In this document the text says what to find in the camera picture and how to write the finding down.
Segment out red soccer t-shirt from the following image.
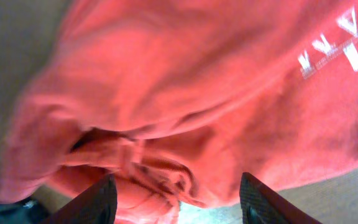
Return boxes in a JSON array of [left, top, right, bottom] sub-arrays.
[[0, 0, 358, 223]]

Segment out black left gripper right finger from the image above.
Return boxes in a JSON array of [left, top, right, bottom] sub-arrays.
[[239, 172, 321, 224]]

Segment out black t-shirt white letters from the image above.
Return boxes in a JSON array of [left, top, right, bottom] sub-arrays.
[[0, 198, 50, 224]]

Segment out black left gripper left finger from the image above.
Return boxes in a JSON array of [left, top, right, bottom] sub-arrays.
[[40, 174, 117, 224]]

